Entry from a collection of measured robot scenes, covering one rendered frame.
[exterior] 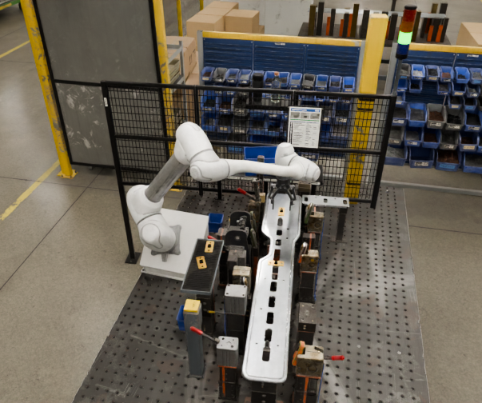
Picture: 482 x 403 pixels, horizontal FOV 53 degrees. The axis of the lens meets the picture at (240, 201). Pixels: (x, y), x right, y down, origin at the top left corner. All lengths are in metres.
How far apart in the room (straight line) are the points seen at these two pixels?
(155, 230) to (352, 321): 1.17
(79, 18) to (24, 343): 2.67
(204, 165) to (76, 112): 2.91
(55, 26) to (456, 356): 4.13
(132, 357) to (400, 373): 1.32
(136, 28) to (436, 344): 3.39
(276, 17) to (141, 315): 7.08
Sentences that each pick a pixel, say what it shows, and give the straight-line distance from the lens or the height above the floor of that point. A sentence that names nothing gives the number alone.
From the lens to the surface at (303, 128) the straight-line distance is 3.26.
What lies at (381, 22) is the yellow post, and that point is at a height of 1.97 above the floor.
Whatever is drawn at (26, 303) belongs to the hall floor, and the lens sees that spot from 4.08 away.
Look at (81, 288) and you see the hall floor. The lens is 4.06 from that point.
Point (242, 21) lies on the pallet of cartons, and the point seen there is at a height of 0.98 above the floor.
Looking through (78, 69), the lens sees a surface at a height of 1.18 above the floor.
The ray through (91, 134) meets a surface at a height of 0.52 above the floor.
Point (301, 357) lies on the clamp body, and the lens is 2.11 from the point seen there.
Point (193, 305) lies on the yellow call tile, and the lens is 2.15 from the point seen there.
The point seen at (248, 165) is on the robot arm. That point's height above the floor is 1.47.
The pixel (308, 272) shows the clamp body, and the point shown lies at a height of 0.93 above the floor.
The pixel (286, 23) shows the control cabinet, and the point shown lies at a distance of 9.10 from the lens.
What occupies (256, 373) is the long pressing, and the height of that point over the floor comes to 1.00.
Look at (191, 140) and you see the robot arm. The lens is 2.35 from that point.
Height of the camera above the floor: 2.72
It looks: 35 degrees down
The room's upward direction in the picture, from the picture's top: straight up
